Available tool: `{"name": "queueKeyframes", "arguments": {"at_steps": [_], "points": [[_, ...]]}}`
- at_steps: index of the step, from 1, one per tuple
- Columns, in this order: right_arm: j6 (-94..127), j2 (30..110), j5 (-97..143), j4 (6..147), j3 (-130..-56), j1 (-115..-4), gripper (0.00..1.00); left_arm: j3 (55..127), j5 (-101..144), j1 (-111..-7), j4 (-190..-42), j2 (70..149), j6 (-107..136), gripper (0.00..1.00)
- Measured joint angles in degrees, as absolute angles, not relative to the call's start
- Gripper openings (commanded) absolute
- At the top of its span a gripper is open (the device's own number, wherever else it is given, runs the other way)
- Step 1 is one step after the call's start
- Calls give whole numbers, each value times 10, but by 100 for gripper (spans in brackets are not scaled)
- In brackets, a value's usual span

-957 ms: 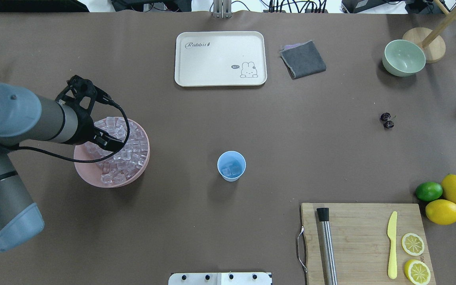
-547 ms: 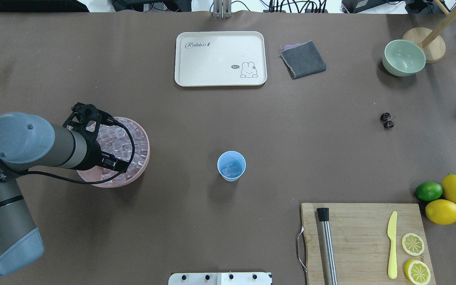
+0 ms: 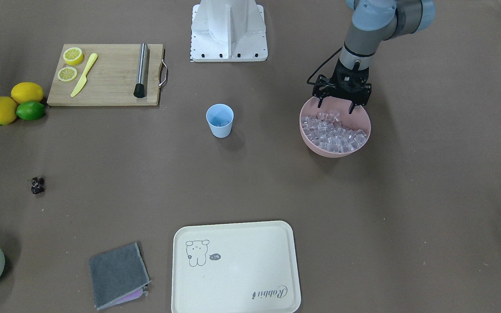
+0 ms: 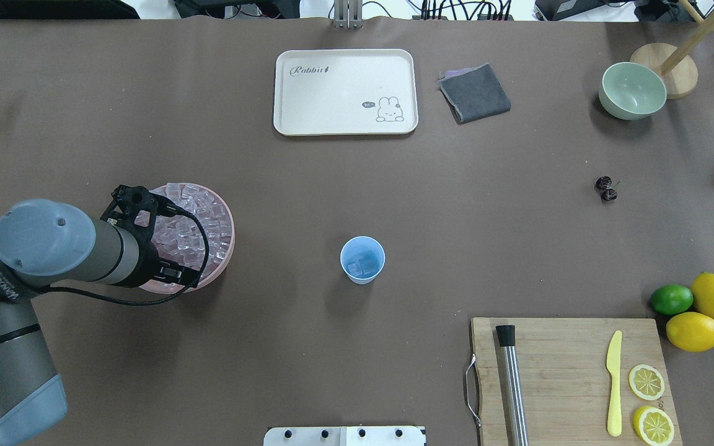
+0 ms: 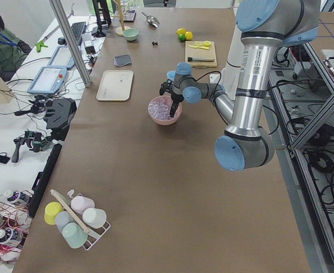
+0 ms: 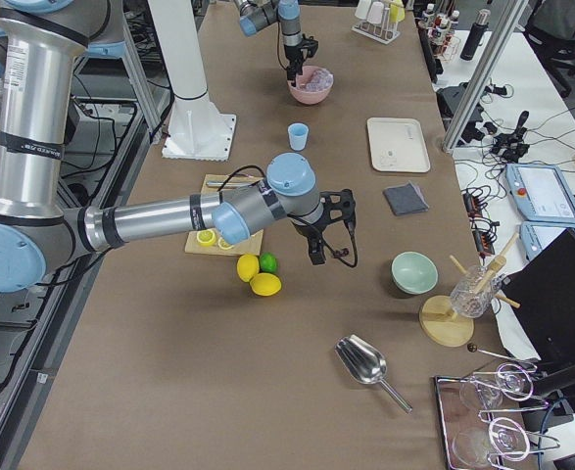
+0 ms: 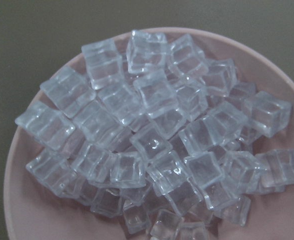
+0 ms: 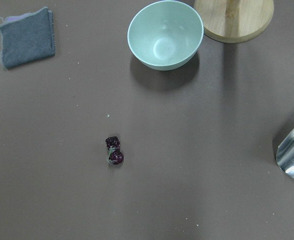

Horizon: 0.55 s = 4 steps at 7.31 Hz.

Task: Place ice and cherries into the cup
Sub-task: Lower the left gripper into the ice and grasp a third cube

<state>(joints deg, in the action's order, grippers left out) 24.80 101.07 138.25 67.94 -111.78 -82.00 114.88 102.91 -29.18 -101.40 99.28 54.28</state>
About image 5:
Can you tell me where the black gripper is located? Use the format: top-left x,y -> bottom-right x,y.
170,87 -> 183,118

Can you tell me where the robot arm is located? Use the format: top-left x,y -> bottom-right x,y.
167,1 -> 320,171

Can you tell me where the pile of ice cubes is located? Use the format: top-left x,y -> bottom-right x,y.
149,96 -> 180,121

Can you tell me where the light blue cup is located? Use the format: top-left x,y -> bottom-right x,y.
167,71 -> 175,81

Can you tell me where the metal ice scoop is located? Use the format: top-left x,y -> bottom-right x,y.
142,12 -> 160,28

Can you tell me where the wooden cup tree stand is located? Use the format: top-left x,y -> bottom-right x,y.
113,0 -> 130,36

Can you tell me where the pink cup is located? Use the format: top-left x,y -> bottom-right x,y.
71,196 -> 95,214

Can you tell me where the white cup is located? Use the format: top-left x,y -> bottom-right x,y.
83,208 -> 107,229

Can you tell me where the grey cup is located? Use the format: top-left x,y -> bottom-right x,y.
55,210 -> 73,233

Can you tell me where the yellow cup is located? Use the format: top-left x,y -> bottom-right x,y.
44,201 -> 63,225

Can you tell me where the mint green cup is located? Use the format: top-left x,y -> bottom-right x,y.
62,222 -> 88,249

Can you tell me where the pink bowl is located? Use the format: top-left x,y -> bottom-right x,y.
147,95 -> 183,126

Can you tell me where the steel muddler black tip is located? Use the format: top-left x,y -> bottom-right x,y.
187,57 -> 215,62

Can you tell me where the wooden cutting board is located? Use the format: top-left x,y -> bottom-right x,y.
185,41 -> 217,68

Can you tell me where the cream rabbit tray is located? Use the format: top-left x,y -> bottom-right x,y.
96,70 -> 134,102

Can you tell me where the yellow plastic knife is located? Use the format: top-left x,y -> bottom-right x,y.
187,45 -> 210,50

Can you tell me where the green lime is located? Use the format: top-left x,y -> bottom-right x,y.
179,34 -> 185,42

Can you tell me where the grey folded cloth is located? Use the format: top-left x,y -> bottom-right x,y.
114,55 -> 132,67

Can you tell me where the half lemon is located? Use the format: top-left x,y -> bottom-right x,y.
203,40 -> 211,47

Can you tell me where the whole lemon front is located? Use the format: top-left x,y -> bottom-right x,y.
184,31 -> 193,40

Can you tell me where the whole lemon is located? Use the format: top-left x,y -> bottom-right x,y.
176,28 -> 187,36
184,31 -> 193,40

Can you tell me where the whole lemon rear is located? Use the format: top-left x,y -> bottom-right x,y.
176,28 -> 187,36

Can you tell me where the mint green bowl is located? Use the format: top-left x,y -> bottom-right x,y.
123,28 -> 139,42

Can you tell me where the black gripper stand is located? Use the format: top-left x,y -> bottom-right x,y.
43,98 -> 77,140

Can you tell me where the teach pendant rear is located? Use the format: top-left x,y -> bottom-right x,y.
48,46 -> 75,69

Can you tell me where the teach pendant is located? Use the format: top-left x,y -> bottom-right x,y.
27,66 -> 67,94
48,46 -> 75,69

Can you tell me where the black keyboard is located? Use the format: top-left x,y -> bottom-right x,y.
71,22 -> 86,46

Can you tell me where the teach pendant front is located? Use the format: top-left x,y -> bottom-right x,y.
27,66 -> 67,94

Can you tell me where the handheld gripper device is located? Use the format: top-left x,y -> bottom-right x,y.
11,130 -> 53,163

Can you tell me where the black bar device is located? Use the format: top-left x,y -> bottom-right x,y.
28,144 -> 62,218

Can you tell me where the person in green shirt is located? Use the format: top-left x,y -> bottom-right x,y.
0,16 -> 32,81

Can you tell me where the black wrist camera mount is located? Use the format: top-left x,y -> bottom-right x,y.
159,80 -> 173,96

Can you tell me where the black picture frame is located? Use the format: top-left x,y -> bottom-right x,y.
113,10 -> 136,23

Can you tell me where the aluminium frame post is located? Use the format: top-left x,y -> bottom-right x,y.
49,0 -> 91,88

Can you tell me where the wooden rack handle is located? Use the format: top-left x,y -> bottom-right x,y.
50,189 -> 90,234

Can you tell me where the white wire cup rack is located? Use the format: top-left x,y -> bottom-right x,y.
67,189 -> 111,250

